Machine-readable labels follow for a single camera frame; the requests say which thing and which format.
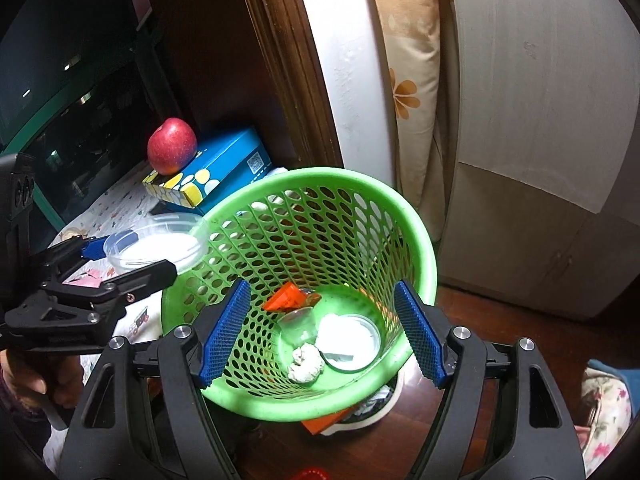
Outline red apple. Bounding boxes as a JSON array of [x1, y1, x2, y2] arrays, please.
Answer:
[[146, 117, 197, 176]]

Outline green plastic mesh basket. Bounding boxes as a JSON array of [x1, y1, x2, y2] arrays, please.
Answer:
[[161, 167, 438, 423]]

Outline orange box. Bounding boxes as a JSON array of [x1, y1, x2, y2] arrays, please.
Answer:
[[300, 407, 353, 436]]

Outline brown wooden panel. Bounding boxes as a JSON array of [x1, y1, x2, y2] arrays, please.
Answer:
[[145, 0, 346, 171]]

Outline blue tissue box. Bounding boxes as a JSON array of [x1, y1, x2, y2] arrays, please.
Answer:
[[141, 127, 273, 216]]

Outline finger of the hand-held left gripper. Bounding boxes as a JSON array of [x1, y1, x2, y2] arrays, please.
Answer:
[[0, 259, 178, 356], [25, 230, 138, 282]]

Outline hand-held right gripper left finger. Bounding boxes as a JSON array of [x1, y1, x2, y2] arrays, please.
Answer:
[[59, 280, 252, 480]]

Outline person's left hand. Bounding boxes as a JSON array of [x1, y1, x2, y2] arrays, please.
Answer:
[[10, 352, 86, 409]]

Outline green window frame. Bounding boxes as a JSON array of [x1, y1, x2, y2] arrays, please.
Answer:
[[0, 0, 186, 226]]

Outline floral pillow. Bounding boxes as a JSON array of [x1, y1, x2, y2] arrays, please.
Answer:
[[365, 0, 461, 241]]

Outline white cabinet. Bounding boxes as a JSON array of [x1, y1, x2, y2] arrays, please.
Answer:
[[440, 0, 640, 321]]

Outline orange snack wrapper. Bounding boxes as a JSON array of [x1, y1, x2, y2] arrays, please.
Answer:
[[263, 282, 321, 313]]

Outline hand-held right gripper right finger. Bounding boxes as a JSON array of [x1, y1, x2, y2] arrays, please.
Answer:
[[394, 280, 586, 480]]

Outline floral cloth item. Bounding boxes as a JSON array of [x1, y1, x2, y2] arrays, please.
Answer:
[[575, 357, 633, 476]]

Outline small clear plastic cup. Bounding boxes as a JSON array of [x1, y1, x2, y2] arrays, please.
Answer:
[[278, 307, 318, 346]]

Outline wide clear plastic container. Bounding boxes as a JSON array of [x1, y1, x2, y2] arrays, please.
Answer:
[[103, 212, 211, 273]]

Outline printed white blanket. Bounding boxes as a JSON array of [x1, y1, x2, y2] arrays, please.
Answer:
[[42, 160, 211, 466]]

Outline white tissue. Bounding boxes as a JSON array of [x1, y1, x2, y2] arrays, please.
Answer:
[[287, 344, 326, 383]]

